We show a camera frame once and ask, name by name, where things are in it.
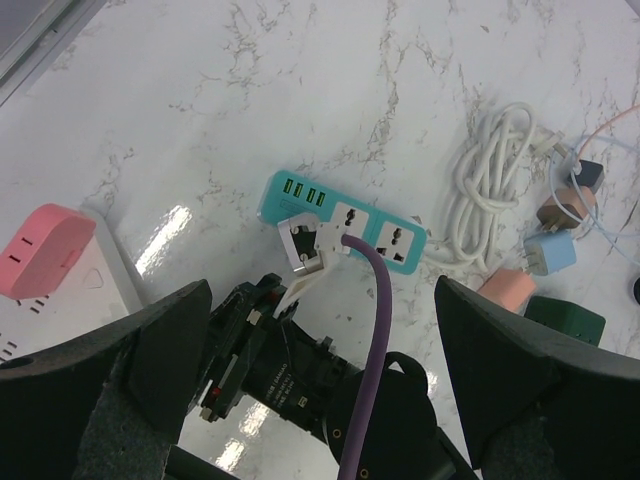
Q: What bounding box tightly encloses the pink plug adapter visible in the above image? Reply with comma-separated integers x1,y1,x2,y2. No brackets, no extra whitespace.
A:
1,203,96,301

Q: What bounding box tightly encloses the teal power strip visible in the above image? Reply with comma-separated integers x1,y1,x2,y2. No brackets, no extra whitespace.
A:
258,170,427,275

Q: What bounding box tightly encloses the grey USB charger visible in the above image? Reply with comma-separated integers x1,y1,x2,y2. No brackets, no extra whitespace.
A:
573,160,604,194

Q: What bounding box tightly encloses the light blue charging cable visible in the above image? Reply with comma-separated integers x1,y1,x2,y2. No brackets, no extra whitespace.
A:
548,130,640,266

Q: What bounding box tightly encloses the teal block with orange top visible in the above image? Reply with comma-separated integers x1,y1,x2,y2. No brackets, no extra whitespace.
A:
524,295,606,346

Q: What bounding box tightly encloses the blue USB charger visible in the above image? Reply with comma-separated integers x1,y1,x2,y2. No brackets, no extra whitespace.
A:
523,230,577,276

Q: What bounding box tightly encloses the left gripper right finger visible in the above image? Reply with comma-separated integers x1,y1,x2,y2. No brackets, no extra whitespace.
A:
434,276,639,479

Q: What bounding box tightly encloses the white power strip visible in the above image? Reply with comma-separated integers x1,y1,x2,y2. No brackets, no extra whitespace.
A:
1,207,143,363

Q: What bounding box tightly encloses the pink charging cable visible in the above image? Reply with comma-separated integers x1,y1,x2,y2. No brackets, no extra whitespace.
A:
579,102,640,151

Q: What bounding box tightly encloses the pink usb charger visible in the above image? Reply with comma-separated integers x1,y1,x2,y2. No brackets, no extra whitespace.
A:
477,268,536,313
536,187,596,232

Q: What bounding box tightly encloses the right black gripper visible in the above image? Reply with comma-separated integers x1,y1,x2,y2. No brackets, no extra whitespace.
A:
196,273,359,435

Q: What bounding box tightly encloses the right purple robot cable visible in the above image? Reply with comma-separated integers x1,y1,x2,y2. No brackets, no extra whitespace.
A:
337,234,394,480

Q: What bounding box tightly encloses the white coiled cable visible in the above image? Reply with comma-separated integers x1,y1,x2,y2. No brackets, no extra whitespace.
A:
422,101,569,266

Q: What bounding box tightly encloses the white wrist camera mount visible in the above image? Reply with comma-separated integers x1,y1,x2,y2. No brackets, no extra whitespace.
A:
274,212,353,317

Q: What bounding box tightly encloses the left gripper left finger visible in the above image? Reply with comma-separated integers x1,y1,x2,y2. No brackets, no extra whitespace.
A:
1,280,212,479

